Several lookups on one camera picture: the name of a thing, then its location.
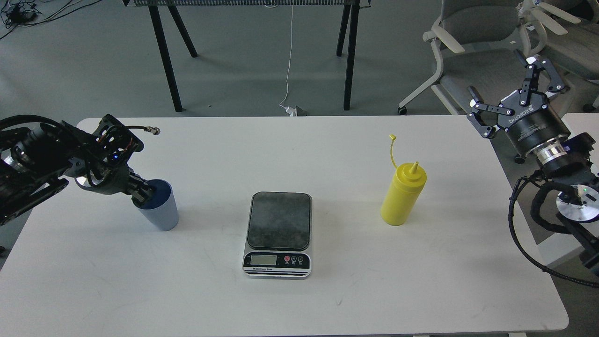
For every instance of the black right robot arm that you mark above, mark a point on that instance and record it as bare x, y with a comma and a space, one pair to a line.
548, 210

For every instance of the blue plastic cup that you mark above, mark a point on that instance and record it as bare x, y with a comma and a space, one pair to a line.
160, 208

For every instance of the digital kitchen scale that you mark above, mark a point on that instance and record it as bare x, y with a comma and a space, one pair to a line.
279, 236

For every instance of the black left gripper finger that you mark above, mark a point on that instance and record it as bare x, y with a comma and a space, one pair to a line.
141, 197
138, 187

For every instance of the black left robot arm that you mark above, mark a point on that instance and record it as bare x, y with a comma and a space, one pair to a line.
39, 155

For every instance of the yellow squeeze bottle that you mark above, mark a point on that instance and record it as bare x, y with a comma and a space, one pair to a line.
406, 186

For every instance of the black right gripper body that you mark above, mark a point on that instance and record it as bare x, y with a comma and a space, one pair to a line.
532, 125

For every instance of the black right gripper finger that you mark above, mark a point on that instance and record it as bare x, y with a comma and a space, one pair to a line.
479, 109
529, 93

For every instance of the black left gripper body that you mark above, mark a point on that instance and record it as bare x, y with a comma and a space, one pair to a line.
106, 156

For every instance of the black trestle table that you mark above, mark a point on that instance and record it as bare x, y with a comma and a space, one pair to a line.
248, 25

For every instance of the grey office chair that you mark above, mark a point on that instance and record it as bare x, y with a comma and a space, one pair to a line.
564, 31
495, 73

